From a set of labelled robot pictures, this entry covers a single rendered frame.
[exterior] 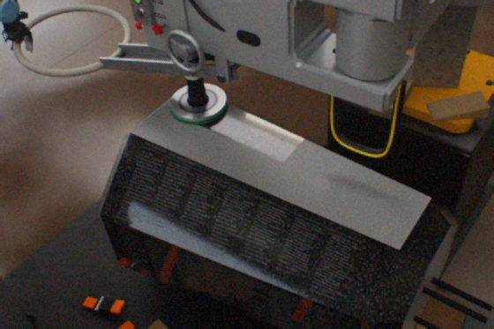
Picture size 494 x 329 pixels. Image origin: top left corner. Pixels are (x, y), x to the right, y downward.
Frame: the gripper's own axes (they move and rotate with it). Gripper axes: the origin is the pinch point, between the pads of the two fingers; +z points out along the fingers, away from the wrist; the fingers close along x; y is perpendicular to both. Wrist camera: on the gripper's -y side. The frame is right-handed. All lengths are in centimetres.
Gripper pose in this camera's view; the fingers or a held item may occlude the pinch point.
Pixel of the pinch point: (25, 48)
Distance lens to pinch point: 262.8
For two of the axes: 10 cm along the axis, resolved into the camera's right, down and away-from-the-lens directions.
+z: 0.0, 6.8, 7.3
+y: -0.5, 7.3, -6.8
